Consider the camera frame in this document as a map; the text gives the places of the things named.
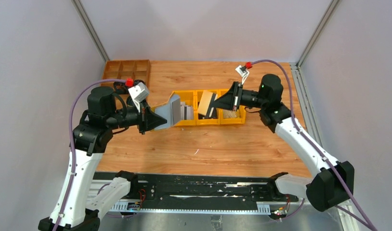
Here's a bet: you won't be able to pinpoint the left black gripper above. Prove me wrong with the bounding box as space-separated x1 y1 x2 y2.
106 98 168 134

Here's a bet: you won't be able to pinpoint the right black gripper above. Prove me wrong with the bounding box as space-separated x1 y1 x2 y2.
210 81 268 111

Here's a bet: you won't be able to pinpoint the tan credit card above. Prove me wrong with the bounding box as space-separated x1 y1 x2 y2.
197 90 217 118

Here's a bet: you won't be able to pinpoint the yellow leather card holder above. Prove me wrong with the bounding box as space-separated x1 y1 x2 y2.
152 93 181 130

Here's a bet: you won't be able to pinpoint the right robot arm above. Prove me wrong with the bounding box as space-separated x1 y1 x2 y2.
208 74 354 212

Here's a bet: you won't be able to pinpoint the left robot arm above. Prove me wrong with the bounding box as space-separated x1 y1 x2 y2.
38 83 167 231

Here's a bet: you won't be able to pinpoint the tan cards in bin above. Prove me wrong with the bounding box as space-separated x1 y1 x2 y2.
223 110 241 119

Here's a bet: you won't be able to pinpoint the black cards in bin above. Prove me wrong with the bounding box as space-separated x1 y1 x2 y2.
198 109 218 120

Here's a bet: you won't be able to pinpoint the silver cards in bin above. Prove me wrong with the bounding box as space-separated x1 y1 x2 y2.
180 102 194 120

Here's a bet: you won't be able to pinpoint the right yellow bin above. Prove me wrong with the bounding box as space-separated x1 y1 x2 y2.
218 106 247 125

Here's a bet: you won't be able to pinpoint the yellow bin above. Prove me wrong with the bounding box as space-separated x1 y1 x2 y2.
195 90 220 126
218 106 247 125
172 90 196 127

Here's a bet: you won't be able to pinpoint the middle yellow bin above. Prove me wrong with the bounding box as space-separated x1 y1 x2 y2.
195 90 220 126

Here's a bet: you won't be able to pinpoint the left yellow bin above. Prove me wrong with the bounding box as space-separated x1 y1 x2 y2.
172 90 196 127

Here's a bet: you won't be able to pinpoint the black coiled band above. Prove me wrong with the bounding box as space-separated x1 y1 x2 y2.
113 82 129 95

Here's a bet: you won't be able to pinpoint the wooden compartment tray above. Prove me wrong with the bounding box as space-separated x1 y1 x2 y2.
102 60 151 88

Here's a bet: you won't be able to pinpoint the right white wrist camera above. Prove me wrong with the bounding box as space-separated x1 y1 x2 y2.
235 62 252 85

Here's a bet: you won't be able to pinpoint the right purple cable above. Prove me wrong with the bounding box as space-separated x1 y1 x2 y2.
245 59 379 231

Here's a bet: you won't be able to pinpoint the purple cable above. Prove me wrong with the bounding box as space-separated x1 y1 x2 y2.
245 59 379 231
51 77 134 231

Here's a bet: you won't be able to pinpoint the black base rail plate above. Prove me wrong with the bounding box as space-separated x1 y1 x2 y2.
110 174 300 215

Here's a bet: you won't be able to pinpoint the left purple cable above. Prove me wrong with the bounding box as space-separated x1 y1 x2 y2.
51 77 134 231

